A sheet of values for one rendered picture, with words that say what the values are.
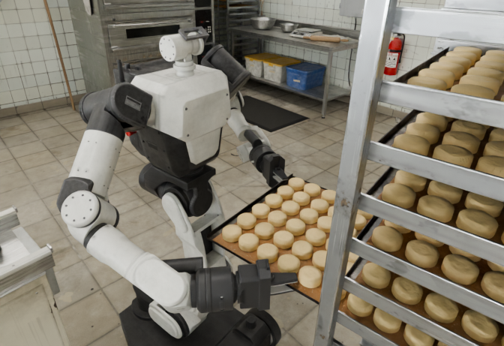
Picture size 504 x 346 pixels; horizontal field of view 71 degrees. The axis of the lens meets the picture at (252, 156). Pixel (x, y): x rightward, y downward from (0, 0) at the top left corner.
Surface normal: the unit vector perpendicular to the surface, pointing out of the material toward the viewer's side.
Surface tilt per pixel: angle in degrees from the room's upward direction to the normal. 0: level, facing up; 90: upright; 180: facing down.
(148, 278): 33
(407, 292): 0
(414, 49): 90
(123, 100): 70
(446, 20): 90
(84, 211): 41
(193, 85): 46
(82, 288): 0
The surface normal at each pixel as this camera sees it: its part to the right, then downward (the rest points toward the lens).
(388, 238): 0.02, -0.88
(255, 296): 0.12, 0.45
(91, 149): -0.03, -0.36
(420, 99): -0.62, 0.36
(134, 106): 0.82, -0.07
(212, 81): 0.58, -0.40
